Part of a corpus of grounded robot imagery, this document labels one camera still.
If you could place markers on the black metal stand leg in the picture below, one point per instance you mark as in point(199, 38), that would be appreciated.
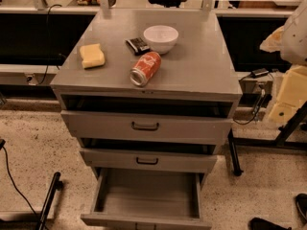
point(56, 185)

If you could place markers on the grey metal drawer cabinet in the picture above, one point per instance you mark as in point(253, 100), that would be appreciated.
point(196, 78)

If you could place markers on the black shoe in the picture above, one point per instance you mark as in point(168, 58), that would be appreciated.
point(262, 224)

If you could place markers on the grey top drawer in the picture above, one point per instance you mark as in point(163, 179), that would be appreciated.
point(144, 127)

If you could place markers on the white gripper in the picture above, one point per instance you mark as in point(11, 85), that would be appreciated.
point(295, 40)

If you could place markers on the black power adapter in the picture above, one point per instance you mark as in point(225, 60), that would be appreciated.
point(259, 73)

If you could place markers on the grey open bottom drawer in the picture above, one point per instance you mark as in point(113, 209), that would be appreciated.
point(147, 200)

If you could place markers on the grey middle drawer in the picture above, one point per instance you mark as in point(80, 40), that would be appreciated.
point(148, 160)

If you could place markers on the black snack packet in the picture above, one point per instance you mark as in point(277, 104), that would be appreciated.
point(138, 46)

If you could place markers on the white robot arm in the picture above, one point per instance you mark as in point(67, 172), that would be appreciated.
point(290, 40)

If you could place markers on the black table frame leg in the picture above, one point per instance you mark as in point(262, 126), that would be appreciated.
point(279, 143)

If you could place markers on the white ceramic bowl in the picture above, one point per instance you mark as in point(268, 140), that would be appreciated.
point(161, 38)

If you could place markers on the orange coke can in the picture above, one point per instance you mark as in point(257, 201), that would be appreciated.
point(145, 68)

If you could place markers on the yellow sponge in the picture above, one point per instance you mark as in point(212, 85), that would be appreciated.
point(92, 56)

